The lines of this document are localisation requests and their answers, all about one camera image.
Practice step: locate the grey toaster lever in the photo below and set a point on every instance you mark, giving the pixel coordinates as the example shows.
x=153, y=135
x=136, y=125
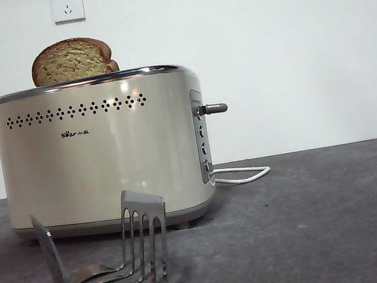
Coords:
x=213, y=108

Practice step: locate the brown-crusted bread slice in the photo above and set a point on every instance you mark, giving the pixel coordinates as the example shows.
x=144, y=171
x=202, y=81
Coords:
x=70, y=61

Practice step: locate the steel toast rack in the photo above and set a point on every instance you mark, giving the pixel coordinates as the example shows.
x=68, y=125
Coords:
x=141, y=204

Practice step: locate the cream two-slot toaster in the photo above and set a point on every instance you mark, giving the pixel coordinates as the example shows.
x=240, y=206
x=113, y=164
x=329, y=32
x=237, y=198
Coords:
x=70, y=167

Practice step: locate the white wall socket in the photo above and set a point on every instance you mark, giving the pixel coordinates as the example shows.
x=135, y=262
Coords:
x=67, y=6

